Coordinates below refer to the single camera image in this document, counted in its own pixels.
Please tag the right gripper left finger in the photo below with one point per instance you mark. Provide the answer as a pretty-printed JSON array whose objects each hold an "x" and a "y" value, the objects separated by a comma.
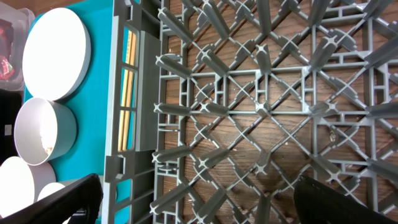
[{"x": 80, "y": 202}]

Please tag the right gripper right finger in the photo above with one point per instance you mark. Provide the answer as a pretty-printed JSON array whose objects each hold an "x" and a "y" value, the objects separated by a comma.
[{"x": 317, "y": 203}]

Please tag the small white cup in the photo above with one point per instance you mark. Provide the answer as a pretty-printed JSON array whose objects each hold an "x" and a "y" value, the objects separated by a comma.
[{"x": 22, "y": 183}]

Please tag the pile of rice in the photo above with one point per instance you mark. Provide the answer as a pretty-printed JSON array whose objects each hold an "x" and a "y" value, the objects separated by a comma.
[{"x": 48, "y": 142}]

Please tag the grey bowl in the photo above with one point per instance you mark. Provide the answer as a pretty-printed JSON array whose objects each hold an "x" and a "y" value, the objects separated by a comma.
[{"x": 37, "y": 116}]

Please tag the large white plate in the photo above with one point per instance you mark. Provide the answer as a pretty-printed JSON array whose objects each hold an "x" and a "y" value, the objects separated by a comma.
[{"x": 56, "y": 55}]

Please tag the red snack wrapper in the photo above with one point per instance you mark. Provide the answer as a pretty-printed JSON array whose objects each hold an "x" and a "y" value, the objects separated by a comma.
[{"x": 7, "y": 37}]

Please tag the black food waste tray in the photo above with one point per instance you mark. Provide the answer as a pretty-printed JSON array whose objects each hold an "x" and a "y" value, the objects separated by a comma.
[{"x": 11, "y": 103}]

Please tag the grey dishwasher rack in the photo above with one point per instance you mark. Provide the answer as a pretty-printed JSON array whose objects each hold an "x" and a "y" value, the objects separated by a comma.
[{"x": 232, "y": 101}]

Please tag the clear plastic waste bin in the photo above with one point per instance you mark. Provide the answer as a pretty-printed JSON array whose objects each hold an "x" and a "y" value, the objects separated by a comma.
[{"x": 21, "y": 20}]

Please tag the teal serving tray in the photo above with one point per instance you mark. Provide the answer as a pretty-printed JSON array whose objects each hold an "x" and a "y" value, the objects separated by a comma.
[{"x": 89, "y": 103}]

